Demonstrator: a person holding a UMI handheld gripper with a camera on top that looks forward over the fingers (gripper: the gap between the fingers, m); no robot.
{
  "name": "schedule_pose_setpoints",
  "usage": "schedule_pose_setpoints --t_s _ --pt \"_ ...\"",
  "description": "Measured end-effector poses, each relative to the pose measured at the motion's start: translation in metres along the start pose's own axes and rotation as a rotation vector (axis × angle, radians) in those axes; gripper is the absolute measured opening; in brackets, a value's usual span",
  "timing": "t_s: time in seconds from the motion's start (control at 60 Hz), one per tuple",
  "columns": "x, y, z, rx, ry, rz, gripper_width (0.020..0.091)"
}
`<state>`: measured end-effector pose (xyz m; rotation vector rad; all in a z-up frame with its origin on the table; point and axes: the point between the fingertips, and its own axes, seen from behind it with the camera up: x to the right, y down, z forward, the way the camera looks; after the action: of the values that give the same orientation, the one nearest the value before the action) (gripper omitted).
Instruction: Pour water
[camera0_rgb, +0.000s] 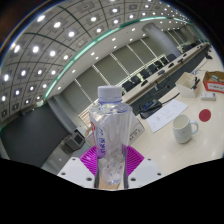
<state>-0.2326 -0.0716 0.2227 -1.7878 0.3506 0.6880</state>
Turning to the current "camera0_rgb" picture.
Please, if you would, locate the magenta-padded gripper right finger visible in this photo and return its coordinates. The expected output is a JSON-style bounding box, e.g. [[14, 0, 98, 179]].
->
[[122, 145, 164, 189]]

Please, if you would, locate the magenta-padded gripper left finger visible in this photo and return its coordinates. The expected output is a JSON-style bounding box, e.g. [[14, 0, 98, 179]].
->
[[57, 145, 101, 190]]

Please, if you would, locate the clear plastic water bottle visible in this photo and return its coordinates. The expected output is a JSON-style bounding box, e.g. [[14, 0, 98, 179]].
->
[[87, 84, 135, 188]]

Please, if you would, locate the grey equipment cabinet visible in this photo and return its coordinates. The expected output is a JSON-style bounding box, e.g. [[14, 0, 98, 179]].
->
[[62, 132, 86, 155]]

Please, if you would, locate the white ceramic mug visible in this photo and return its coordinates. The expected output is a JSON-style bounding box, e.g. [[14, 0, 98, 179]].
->
[[171, 113, 200, 145]]

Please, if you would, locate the printed white paper sheet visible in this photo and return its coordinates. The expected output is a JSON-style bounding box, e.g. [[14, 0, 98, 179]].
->
[[146, 98, 190, 135]]

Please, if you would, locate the black desk phone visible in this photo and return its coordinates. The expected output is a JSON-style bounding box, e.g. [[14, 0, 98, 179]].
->
[[138, 99, 164, 120]]

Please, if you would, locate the flat round red coaster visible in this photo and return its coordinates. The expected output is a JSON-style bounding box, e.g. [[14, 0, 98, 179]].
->
[[198, 108, 213, 123]]

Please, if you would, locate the long curved conference desk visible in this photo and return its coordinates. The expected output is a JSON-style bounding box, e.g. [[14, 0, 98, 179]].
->
[[123, 43, 214, 116]]

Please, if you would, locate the white remote control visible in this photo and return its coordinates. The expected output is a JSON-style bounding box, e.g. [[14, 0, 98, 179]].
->
[[199, 91, 217, 101]]

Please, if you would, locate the row of black office chairs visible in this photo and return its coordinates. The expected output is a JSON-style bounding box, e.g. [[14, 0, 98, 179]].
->
[[121, 53, 178, 93]]

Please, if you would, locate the black stapler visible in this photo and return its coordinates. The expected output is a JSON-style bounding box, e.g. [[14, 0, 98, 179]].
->
[[191, 76, 201, 91]]

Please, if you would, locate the open cardboard box red side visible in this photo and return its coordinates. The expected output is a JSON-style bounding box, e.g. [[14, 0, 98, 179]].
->
[[202, 70, 224, 95]]

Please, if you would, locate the group of ceiling lights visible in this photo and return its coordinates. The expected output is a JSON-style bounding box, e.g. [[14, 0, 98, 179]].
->
[[0, 0, 188, 111]]

